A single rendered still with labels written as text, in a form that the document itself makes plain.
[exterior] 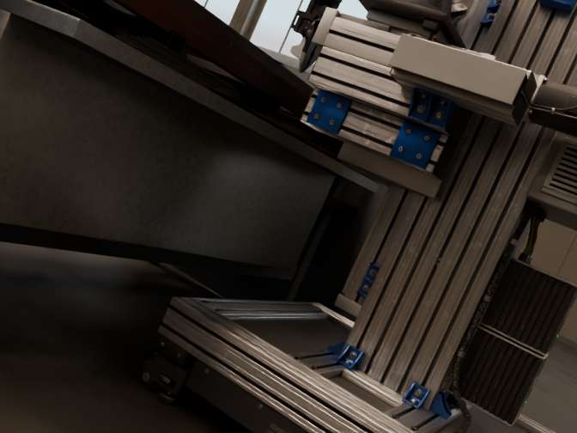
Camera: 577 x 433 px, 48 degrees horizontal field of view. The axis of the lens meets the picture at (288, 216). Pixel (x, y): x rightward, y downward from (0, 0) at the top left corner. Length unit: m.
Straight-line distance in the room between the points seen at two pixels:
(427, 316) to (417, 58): 0.60
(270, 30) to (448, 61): 10.72
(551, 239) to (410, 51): 8.49
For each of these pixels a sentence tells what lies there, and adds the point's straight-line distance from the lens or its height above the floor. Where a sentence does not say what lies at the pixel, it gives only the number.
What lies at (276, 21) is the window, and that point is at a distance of 12.02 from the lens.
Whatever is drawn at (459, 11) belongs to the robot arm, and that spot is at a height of 1.25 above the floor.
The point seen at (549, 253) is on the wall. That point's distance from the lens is 9.75.
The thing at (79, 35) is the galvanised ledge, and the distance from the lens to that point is 1.06.
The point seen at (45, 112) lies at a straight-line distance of 1.26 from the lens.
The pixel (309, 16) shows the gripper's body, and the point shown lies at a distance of 1.82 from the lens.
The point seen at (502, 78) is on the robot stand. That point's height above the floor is 0.92.
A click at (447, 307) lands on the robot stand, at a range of 1.57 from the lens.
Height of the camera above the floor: 0.60
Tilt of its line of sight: 4 degrees down
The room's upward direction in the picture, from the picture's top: 24 degrees clockwise
